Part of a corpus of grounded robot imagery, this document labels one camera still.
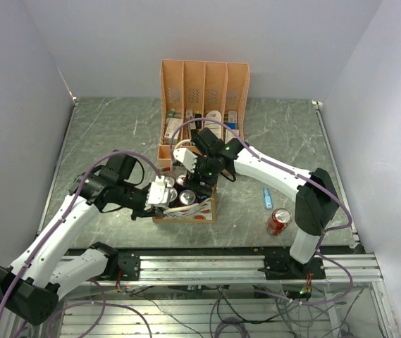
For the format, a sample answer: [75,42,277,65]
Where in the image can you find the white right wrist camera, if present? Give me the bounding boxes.
[173,147,198,173]

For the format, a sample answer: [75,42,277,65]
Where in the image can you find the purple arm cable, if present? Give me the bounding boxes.
[168,118,354,308]
[0,150,162,338]

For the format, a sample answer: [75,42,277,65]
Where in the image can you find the black items in organizer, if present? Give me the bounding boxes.
[185,109,202,132]

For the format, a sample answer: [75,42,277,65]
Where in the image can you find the purple Fanta can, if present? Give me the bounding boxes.
[178,189,197,206]

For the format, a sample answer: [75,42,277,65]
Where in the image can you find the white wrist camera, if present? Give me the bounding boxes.
[173,147,198,173]
[146,175,170,208]

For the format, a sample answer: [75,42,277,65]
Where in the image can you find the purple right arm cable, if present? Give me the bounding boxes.
[168,118,354,308]

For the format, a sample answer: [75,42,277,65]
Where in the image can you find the Red Bull can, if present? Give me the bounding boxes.
[176,174,186,187]

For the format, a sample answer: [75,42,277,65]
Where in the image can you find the peach plastic file organizer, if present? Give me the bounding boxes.
[157,60,250,168]

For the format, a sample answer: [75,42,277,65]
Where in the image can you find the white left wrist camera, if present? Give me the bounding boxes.
[146,175,170,208]

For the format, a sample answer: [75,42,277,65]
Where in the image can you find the red cola can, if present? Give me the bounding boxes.
[266,208,292,236]

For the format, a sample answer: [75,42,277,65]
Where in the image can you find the small blue tube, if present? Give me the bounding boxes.
[263,187,273,210]

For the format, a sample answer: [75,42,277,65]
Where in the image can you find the aluminium table edge rail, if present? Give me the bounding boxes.
[311,100,361,249]

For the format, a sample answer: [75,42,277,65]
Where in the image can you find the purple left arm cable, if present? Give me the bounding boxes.
[0,150,162,338]

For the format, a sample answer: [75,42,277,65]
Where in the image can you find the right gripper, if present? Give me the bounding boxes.
[183,151,219,196]

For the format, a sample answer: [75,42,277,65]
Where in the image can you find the red and white box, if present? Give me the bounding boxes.
[164,118,182,144]

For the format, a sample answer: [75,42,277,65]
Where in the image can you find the white oval pack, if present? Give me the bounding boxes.
[204,111,223,139]

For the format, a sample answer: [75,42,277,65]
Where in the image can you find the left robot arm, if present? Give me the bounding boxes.
[0,151,153,325]

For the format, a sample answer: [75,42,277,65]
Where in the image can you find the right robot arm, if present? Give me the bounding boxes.
[173,128,339,279]

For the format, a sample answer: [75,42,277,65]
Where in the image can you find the black and yellow can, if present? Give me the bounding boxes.
[168,187,178,203]

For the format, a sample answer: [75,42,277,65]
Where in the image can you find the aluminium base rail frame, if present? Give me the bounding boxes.
[0,246,398,338]

